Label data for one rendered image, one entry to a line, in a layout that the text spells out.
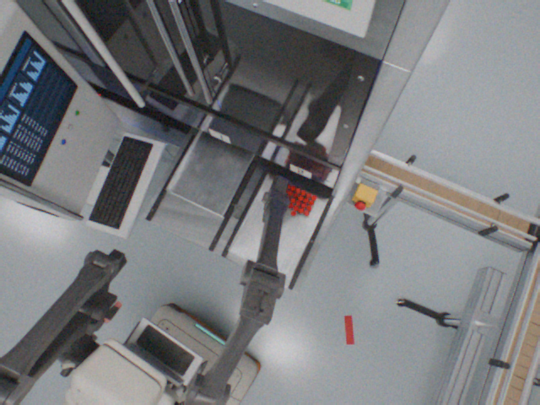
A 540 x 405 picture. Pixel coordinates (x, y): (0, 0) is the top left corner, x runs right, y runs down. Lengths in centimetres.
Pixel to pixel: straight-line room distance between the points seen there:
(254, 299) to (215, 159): 86
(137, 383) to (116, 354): 10
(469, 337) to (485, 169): 119
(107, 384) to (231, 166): 93
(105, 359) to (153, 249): 147
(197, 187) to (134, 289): 110
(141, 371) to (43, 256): 180
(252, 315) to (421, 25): 68
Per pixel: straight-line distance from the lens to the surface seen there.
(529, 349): 175
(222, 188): 167
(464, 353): 208
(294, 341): 247
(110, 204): 185
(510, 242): 177
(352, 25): 75
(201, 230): 164
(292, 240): 160
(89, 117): 178
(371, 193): 152
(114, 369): 121
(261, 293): 101
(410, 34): 74
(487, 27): 339
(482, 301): 211
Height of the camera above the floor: 246
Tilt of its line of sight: 75 degrees down
